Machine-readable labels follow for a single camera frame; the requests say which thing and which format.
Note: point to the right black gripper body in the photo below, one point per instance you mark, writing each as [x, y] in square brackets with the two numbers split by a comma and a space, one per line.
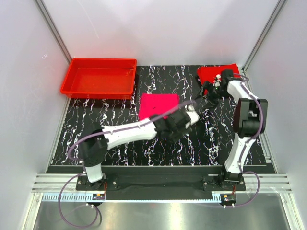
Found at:
[208, 93]

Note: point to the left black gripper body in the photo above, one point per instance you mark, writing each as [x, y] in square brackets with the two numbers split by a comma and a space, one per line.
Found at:
[177, 135]

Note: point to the folded red t shirt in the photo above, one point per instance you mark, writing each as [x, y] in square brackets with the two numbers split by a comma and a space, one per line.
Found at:
[208, 73]

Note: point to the pink t shirt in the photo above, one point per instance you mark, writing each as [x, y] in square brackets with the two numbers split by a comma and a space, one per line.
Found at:
[157, 104]

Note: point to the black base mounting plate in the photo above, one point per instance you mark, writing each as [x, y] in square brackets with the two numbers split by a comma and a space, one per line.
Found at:
[157, 183]

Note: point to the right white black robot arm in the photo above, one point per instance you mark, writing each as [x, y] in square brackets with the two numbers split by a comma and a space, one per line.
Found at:
[248, 123]

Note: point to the red plastic bin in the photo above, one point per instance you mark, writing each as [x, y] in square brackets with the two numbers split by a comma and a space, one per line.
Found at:
[100, 78]

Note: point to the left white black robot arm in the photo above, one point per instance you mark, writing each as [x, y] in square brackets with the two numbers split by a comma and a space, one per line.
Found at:
[172, 125]

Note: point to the black marble pattern mat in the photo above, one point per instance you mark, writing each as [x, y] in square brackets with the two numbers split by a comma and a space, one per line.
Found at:
[208, 144]

